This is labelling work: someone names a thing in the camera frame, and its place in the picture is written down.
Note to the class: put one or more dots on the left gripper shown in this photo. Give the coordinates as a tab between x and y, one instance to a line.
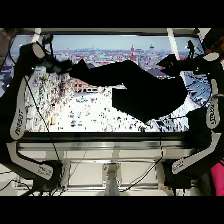
59	66

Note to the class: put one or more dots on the black garment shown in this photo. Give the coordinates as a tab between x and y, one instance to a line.
143	90

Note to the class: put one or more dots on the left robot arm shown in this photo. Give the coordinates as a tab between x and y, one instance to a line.
18	110

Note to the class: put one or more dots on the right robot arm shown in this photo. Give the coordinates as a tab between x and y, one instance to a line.
213	113

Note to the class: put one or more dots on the pink garment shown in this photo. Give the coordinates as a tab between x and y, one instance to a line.
218	176

